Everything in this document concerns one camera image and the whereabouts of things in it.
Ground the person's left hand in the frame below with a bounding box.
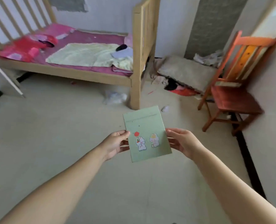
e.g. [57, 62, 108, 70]
[98, 130, 130, 162]

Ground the lavender folded cloth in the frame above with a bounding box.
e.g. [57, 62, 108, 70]
[111, 47, 134, 59]

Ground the person's right forearm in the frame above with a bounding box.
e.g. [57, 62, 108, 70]
[192, 147, 276, 224]

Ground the person's left forearm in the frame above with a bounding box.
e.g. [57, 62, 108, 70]
[0, 147, 107, 224]

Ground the wooden bed frame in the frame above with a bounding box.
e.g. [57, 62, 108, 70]
[0, 0, 161, 110]

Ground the purple bed sheet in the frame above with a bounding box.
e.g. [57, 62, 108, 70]
[39, 24, 134, 77]

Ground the white board panel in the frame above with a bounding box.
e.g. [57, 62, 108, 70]
[0, 56, 26, 98]

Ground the red wooden chair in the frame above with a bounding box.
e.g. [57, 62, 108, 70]
[197, 30, 276, 136]

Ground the pale yellow blanket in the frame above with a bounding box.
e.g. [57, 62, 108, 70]
[45, 43, 134, 71]

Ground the person's right hand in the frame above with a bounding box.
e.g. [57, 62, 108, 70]
[165, 128, 207, 160]

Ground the pile of clothes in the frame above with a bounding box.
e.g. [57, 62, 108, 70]
[150, 58, 202, 96]

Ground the green notebook with bunny stickers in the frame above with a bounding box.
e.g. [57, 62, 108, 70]
[123, 105, 172, 163]

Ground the clear plastic bag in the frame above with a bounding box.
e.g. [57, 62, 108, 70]
[103, 90, 128, 105]

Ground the grey folded cushion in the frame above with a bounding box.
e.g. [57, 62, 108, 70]
[157, 56, 218, 93]

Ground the red pink pillow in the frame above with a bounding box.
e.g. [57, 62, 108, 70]
[0, 34, 59, 63]

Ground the crumpled white grey cloth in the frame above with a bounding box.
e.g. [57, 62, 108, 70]
[193, 50, 225, 68]

